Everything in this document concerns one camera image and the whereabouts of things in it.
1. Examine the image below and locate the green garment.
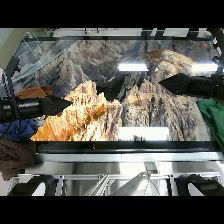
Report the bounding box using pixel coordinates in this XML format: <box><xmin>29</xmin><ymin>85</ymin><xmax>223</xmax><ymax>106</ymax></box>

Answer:
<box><xmin>196</xmin><ymin>97</ymin><xmax>224</xmax><ymax>152</ymax></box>

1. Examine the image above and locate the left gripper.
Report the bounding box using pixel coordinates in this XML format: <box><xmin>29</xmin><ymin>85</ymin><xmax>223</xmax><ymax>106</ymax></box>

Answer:
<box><xmin>40</xmin><ymin>95</ymin><xmax>60</xmax><ymax>118</ymax></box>

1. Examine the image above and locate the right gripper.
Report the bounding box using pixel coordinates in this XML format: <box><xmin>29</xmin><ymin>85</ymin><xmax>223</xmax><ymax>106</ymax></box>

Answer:
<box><xmin>172</xmin><ymin>72</ymin><xmax>194</xmax><ymax>97</ymax></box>

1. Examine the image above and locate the brown T-shirt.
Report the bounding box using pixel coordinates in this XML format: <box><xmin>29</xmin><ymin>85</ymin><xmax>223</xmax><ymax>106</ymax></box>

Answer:
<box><xmin>15</xmin><ymin>85</ymin><xmax>55</xmax><ymax>100</ymax></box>

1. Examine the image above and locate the silver frame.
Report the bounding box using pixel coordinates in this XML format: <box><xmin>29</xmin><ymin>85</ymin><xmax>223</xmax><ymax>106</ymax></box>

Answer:
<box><xmin>9</xmin><ymin>151</ymin><xmax>224</xmax><ymax>197</ymax></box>

